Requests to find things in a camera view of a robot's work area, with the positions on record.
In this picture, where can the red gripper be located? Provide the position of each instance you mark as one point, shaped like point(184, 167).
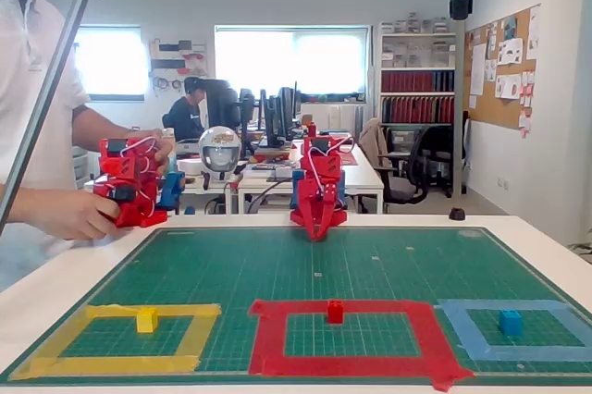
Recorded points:
point(315, 205)

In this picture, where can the red cube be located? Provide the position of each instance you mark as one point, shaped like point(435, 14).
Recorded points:
point(335, 313)

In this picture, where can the red leader arm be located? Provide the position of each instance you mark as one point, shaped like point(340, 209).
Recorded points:
point(127, 176)

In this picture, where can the red robot arm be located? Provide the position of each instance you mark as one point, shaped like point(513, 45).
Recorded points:
point(324, 165)

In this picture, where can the person's left forearm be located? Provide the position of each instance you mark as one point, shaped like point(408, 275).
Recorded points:
point(102, 128)

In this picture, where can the person's right forearm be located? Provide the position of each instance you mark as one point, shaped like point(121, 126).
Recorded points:
point(25, 206)

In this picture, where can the red tape square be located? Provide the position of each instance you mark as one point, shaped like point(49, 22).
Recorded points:
point(347, 366)

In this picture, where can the yellow cube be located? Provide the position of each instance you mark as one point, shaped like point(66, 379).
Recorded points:
point(147, 321)

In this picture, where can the blue cube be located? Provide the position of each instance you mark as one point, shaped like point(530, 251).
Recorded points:
point(510, 323)

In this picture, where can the blue tape square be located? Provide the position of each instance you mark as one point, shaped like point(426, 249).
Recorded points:
point(509, 352)

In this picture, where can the yellow tape square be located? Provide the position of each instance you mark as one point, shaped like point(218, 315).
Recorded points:
point(115, 364)

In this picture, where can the person's left hand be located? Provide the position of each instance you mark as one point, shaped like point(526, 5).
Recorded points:
point(166, 151)

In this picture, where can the person's right hand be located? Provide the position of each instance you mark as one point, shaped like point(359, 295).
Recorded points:
point(76, 213)

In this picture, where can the green cutting mat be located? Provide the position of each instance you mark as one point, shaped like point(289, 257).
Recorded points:
point(296, 269)

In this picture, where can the chair with beige jacket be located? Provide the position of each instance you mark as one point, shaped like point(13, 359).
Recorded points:
point(372, 139)

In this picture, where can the black office chair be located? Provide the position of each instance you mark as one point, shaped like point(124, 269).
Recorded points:
point(416, 172)

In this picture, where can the black monitor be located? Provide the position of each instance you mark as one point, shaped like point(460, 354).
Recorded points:
point(247, 109)
point(279, 112)
point(222, 105)

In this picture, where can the white helmet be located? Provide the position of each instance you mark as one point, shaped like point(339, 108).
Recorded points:
point(219, 153)

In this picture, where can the small black knob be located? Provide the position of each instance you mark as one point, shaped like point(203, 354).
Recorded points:
point(457, 214)

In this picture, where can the wide bright window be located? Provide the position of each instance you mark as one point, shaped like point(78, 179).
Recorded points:
point(291, 61)

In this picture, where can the white bookshelf with binders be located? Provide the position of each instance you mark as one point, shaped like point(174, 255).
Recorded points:
point(416, 89)

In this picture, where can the seated person dark shirt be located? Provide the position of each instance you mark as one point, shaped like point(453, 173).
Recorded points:
point(185, 119)

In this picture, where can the water bottle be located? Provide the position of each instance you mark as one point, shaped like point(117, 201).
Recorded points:
point(168, 133)

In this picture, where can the vertical metal pole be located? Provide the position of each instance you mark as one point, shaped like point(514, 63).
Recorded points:
point(459, 89)

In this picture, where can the cork notice board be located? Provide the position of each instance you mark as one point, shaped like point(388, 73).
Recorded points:
point(504, 89)

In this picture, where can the white drawer cabinet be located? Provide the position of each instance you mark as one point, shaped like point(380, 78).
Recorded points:
point(79, 167)

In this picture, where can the black pole clamp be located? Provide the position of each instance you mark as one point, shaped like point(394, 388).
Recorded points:
point(461, 7)

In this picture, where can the small bright window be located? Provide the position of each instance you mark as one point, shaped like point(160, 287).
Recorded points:
point(115, 61)

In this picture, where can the green plant leaves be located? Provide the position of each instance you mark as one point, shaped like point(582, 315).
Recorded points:
point(583, 248)

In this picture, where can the slanted metal pole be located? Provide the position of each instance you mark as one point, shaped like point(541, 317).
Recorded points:
point(46, 89)

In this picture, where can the person torso white shirt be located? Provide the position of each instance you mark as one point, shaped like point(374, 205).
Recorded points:
point(23, 89)

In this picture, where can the wall tool rack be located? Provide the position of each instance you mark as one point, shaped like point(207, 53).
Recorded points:
point(178, 61)

